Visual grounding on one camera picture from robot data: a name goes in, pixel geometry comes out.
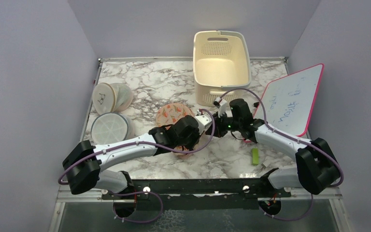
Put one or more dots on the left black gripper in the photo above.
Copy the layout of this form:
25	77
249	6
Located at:
199	131

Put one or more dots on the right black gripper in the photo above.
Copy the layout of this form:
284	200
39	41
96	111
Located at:
218	131

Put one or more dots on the peach floral mesh laundry bag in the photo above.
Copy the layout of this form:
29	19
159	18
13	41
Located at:
170	113

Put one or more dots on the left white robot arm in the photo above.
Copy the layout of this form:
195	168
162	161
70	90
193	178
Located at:
87	166

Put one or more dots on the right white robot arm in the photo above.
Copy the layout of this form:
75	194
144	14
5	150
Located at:
315	169

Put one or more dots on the cream plastic laundry basket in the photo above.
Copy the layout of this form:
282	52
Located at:
221	65

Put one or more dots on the beige round mesh bag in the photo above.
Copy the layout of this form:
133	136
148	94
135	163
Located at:
114	97

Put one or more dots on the green marker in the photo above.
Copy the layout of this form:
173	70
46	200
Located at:
255	156

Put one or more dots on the pink framed whiteboard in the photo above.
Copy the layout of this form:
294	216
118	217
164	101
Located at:
289	100

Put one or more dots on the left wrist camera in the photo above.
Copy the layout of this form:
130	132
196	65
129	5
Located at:
204	119

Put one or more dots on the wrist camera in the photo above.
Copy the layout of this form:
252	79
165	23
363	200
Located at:
221	105
204	119

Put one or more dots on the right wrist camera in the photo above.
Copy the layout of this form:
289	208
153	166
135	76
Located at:
221	105

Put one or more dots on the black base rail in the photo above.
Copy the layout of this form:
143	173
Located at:
190	194

